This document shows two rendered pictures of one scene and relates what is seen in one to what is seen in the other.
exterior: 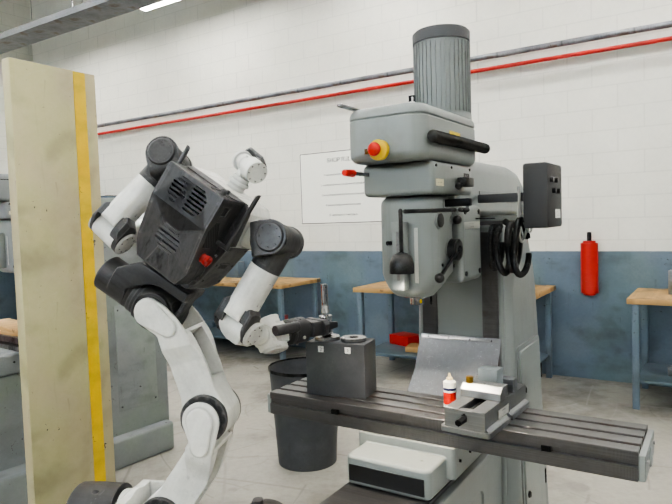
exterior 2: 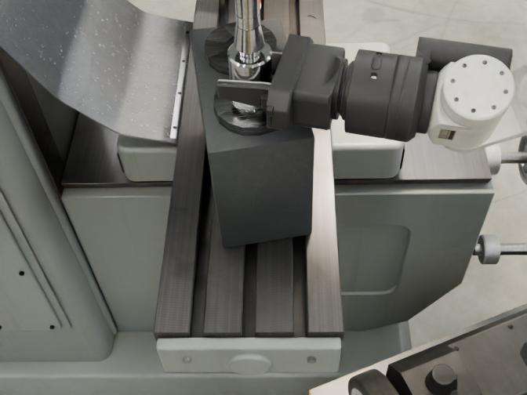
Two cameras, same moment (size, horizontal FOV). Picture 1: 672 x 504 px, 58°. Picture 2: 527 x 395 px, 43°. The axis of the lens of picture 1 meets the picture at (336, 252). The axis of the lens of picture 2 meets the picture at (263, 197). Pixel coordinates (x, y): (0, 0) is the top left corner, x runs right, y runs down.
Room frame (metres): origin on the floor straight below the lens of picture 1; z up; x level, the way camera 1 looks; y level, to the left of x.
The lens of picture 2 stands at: (2.40, 0.54, 1.68)
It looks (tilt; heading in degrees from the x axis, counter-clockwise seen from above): 52 degrees down; 241
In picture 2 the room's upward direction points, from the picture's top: 4 degrees counter-clockwise
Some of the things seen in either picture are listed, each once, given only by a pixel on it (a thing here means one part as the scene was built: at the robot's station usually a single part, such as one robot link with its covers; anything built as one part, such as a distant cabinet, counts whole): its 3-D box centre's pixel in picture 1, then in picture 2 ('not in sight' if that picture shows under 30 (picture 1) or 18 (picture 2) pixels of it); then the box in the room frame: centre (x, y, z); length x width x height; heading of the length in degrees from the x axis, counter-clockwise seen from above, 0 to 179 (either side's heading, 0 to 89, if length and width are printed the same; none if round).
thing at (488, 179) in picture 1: (469, 190); not in sight; (2.37, -0.53, 1.66); 0.80 x 0.23 x 0.20; 147
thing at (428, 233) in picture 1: (416, 245); not in sight; (1.95, -0.26, 1.47); 0.21 x 0.19 x 0.32; 57
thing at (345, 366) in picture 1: (341, 364); (251, 129); (2.11, -0.01, 1.05); 0.22 x 0.12 x 0.20; 67
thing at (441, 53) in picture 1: (441, 78); not in sight; (2.16, -0.39, 2.05); 0.20 x 0.20 x 0.32
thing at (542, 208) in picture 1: (544, 195); not in sight; (2.02, -0.70, 1.62); 0.20 x 0.09 x 0.21; 147
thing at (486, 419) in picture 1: (487, 399); not in sight; (1.79, -0.44, 1.01); 0.35 x 0.15 x 0.11; 145
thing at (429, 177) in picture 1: (419, 181); not in sight; (1.98, -0.28, 1.68); 0.34 x 0.24 x 0.10; 147
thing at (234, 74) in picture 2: not in sight; (250, 77); (2.13, 0.04, 1.19); 0.05 x 0.05 x 0.06
